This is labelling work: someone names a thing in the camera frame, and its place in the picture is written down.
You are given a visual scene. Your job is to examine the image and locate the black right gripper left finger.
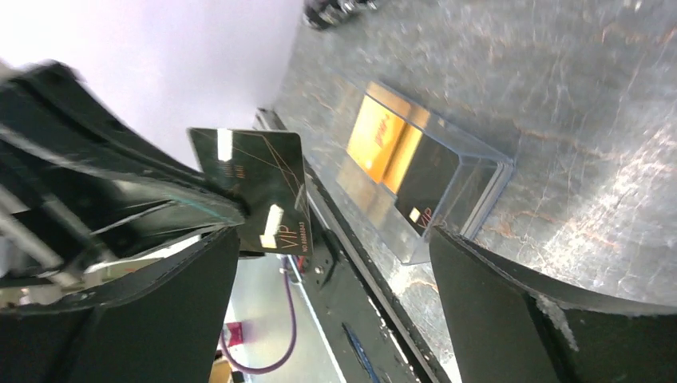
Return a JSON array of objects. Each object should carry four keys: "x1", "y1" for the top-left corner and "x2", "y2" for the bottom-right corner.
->
[{"x1": 1, "y1": 228, "x2": 240, "y2": 382}]

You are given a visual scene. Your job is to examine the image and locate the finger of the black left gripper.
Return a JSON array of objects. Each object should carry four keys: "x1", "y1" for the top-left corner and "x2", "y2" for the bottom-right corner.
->
[{"x1": 1, "y1": 61, "x2": 246, "y2": 281}]

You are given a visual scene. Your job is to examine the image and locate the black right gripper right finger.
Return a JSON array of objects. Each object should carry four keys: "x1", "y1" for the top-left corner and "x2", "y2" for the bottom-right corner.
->
[{"x1": 430, "y1": 228, "x2": 676, "y2": 382}]

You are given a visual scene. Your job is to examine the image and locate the black VIP card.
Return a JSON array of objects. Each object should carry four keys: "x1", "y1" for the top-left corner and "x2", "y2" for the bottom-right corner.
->
[{"x1": 188, "y1": 128, "x2": 313, "y2": 256}]

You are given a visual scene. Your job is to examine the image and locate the clear acrylic card box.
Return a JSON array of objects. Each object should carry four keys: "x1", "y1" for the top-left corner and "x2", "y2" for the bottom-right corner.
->
[{"x1": 306, "y1": 74, "x2": 514, "y2": 265}]

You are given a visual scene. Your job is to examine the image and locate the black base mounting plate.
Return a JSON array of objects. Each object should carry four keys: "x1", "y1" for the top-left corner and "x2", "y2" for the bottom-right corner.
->
[{"x1": 253, "y1": 108, "x2": 450, "y2": 383}]

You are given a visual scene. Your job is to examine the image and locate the black poker chip case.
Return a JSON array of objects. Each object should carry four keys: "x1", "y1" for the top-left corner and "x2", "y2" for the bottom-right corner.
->
[{"x1": 303, "y1": 0, "x2": 379, "y2": 30}]

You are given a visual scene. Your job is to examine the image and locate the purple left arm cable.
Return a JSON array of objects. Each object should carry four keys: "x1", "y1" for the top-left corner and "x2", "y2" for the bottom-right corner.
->
[{"x1": 219, "y1": 256, "x2": 299, "y2": 377}]

